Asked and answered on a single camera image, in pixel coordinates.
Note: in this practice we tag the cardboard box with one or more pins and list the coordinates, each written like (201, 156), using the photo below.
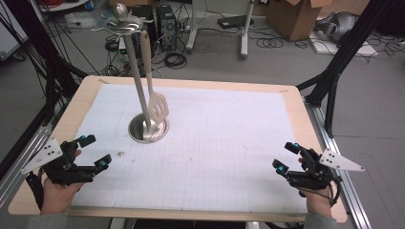
(286, 19)

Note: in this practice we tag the clear plastic bag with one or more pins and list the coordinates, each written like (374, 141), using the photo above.
(79, 20)

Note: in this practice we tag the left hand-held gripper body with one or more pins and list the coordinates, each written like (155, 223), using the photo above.
(68, 173)

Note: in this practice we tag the white grid mat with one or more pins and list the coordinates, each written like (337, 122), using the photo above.
(207, 120)

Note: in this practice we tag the grey and white bag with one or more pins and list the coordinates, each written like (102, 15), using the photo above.
(339, 27)

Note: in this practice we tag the white stand leg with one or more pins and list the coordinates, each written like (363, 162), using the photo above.
(192, 31)
(245, 38)

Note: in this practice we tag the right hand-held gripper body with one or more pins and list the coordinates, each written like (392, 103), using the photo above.
(315, 178)

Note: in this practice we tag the aluminium rail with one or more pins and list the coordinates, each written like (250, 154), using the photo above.
(353, 197)
(28, 152)

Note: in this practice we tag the metal utensil stand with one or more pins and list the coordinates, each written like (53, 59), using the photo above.
(138, 86)

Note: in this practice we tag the white board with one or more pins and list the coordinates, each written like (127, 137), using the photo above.
(350, 50)

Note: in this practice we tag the person's right hand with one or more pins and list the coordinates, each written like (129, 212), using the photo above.
(318, 203)

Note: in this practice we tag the black computer tower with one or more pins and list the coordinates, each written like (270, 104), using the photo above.
(153, 19)
(166, 28)

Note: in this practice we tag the person's left hand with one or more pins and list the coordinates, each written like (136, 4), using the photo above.
(55, 197)

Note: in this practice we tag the flat black device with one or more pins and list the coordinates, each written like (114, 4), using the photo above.
(234, 21)

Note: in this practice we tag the black metal frame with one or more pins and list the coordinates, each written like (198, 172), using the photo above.
(51, 79)
(337, 70)

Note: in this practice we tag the beige slotted spatula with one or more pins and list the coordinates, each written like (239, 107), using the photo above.
(145, 54)

